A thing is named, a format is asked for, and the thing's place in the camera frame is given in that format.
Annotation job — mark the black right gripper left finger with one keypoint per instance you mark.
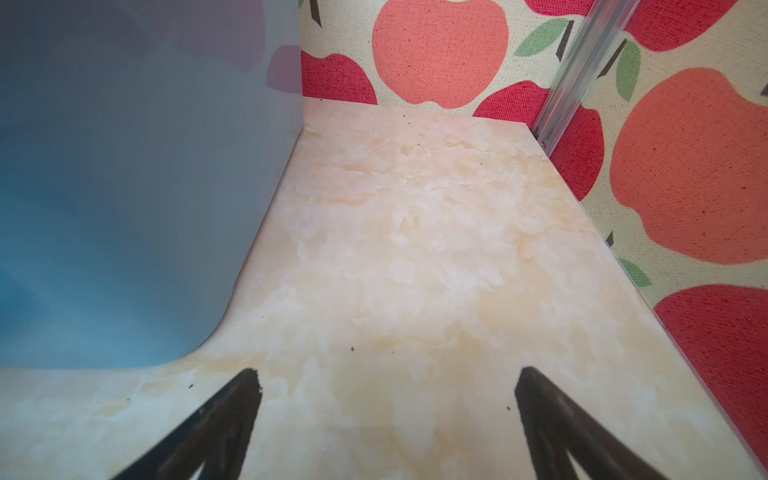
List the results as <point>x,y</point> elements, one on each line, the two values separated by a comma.
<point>212,442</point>

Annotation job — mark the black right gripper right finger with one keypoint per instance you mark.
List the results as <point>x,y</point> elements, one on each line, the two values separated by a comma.
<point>559,433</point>

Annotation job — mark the blue plastic bin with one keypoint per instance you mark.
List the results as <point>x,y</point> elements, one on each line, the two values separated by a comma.
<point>142,143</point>

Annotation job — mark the right aluminium corner post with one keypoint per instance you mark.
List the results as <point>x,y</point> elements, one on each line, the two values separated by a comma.
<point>580,67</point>

